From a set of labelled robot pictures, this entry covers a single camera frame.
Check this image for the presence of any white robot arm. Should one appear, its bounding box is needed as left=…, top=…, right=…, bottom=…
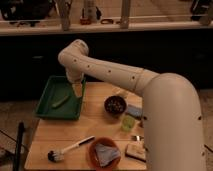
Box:
left=58, top=39, right=206, bottom=171

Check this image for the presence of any green plastic tray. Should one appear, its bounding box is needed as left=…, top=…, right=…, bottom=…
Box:
left=36, top=76, right=86, bottom=120

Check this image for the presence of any yellow corn cob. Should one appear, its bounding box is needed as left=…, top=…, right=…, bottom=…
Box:
left=112, top=87, right=128, bottom=98

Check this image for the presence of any dark bowl with beans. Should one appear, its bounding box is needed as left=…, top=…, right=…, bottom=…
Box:
left=104, top=96, right=127, bottom=114

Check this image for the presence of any green plastic cup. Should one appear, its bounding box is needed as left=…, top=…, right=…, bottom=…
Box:
left=121, top=115, right=135, bottom=132

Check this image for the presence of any blue sponge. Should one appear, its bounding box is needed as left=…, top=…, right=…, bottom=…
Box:
left=126, top=104, right=142, bottom=119

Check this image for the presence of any orange plate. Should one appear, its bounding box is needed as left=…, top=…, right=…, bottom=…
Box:
left=87, top=137, right=121, bottom=171

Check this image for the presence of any white dish brush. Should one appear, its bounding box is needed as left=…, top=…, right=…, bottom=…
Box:
left=47, top=136, right=95, bottom=163

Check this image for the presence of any grey folded cloth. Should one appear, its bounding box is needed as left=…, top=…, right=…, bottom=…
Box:
left=95, top=143, right=120, bottom=167

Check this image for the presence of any white bottle on shelf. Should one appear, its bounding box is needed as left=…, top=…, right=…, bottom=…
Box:
left=80, top=0, right=102, bottom=25

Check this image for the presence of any metal spoon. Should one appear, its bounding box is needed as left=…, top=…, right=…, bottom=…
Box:
left=131, top=135, right=144, bottom=141

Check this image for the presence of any wooden block sponge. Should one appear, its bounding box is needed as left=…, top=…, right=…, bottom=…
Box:
left=125, top=143, right=146, bottom=162

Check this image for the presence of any black pole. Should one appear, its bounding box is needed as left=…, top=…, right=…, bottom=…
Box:
left=12, top=122, right=25, bottom=171

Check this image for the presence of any black bag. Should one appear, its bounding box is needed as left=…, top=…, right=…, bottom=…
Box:
left=0, top=0, right=55, bottom=27

